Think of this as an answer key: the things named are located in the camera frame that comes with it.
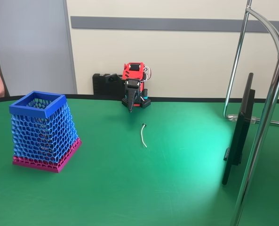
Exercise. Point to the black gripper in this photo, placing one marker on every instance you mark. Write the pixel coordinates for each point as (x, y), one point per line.
(131, 88)

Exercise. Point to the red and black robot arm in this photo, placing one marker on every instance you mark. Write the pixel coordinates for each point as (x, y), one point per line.
(133, 73)

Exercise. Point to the blue and magenta mesh basket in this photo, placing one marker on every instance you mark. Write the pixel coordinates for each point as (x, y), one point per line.
(27, 112)

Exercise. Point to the black perforated base block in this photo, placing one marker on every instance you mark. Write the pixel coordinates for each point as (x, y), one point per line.
(146, 102)

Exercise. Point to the black plastic tool case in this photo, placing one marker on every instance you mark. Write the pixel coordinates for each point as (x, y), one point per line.
(100, 83)

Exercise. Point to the green cloth with black border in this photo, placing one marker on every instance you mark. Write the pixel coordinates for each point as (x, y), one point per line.
(129, 183)

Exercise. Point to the chrome tube stand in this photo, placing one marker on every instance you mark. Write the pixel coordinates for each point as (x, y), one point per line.
(259, 146)

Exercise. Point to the grey wall rail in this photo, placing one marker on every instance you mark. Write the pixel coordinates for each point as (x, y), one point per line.
(177, 23)

